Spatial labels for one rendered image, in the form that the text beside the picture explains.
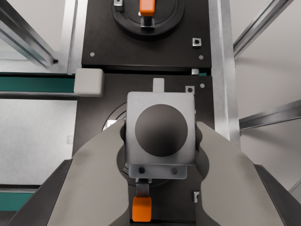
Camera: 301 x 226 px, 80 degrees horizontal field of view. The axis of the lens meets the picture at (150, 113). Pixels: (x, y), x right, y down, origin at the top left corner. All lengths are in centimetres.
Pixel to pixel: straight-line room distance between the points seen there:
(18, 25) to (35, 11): 29
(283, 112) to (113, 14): 32
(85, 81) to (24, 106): 17
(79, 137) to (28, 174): 14
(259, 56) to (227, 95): 22
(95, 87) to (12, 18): 14
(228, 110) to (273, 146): 18
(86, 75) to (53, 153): 17
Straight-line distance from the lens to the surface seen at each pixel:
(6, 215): 46
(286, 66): 58
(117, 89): 33
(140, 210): 21
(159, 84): 16
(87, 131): 32
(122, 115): 30
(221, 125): 35
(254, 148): 48
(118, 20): 37
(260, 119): 36
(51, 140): 41
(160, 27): 36
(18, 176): 44
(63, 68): 38
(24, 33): 34
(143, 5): 28
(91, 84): 32
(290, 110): 30
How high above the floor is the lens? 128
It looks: 79 degrees down
